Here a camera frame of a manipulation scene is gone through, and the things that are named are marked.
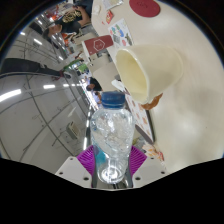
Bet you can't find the ceiling air conditioner unit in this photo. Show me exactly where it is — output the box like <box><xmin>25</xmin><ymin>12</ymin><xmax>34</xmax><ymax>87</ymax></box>
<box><xmin>64</xmin><ymin>120</ymin><xmax>81</xmax><ymax>141</ymax></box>

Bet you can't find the ceiling lights group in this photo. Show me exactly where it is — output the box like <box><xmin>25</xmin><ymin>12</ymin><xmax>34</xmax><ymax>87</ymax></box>
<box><xmin>0</xmin><ymin>31</ymin><xmax>91</xmax><ymax>104</ymax></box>

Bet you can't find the clear blue-capped water bottle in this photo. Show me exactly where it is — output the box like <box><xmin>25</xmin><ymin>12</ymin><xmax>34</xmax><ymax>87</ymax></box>
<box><xmin>89</xmin><ymin>91</ymin><xmax>136</xmax><ymax>185</ymax></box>

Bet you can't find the white napkin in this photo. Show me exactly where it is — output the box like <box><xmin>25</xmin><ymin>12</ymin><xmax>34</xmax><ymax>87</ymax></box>
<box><xmin>111</xmin><ymin>79</ymin><xmax>129</xmax><ymax>95</ymax></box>

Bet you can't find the cream mug with brown handle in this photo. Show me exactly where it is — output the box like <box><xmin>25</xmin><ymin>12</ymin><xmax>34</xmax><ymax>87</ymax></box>
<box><xmin>114</xmin><ymin>44</ymin><xmax>185</xmax><ymax>111</ymax></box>

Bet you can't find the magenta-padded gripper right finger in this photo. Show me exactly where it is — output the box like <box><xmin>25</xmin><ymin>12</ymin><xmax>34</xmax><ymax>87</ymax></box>
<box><xmin>126</xmin><ymin>144</ymin><xmax>169</xmax><ymax>189</ymax></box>

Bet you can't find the small red packet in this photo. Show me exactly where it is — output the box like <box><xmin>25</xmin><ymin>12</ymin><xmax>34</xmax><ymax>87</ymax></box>
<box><xmin>105</xmin><ymin>9</ymin><xmax>115</xmax><ymax>25</ymax></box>

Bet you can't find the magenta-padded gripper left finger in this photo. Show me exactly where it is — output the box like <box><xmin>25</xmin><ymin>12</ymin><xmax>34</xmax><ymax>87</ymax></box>
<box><xmin>54</xmin><ymin>144</ymin><xmax>98</xmax><ymax>190</ymax></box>

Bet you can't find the printed paper tray liner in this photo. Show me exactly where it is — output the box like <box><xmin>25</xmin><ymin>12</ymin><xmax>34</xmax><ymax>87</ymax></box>
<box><xmin>125</xmin><ymin>94</ymin><xmax>151</xmax><ymax>136</ymax></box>

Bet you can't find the crumpled white tissue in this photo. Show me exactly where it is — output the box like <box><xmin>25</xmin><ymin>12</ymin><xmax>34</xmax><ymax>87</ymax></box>
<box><xmin>92</xmin><ymin>3</ymin><xmax>102</xmax><ymax>15</ymax></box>

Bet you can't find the colourful sticker sheet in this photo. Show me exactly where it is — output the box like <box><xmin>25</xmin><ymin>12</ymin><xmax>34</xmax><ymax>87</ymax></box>
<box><xmin>108</xmin><ymin>18</ymin><xmax>134</xmax><ymax>48</ymax></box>

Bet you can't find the flat round red coaster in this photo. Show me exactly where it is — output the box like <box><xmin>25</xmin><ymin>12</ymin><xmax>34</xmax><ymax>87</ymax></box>
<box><xmin>128</xmin><ymin>0</ymin><xmax>162</xmax><ymax>18</ymax></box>

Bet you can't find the red paper cup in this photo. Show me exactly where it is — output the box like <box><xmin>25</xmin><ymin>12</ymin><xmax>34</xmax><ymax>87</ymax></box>
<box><xmin>81</xmin><ymin>34</ymin><xmax>115</xmax><ymax>57</ymax></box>

